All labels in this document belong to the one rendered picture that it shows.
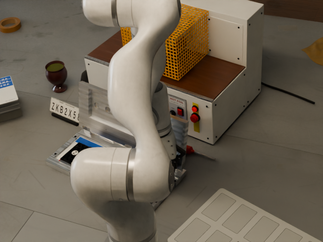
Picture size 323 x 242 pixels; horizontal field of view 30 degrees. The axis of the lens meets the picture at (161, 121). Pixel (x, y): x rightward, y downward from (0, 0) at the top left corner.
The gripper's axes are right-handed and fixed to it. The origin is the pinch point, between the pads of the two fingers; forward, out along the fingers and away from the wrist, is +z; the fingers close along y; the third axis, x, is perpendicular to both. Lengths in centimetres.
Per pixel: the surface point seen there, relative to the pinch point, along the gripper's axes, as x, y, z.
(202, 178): 1.2, 12.0, 6.4
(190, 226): -20.0, 10.7, 5.3
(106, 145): 12.7, -22.0, 3.2
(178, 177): -1.1, 4.8, 3.9
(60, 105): 31, -44, 0
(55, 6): 113, -70, 4
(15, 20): 97, -85, 2
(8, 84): 35, -64, -6
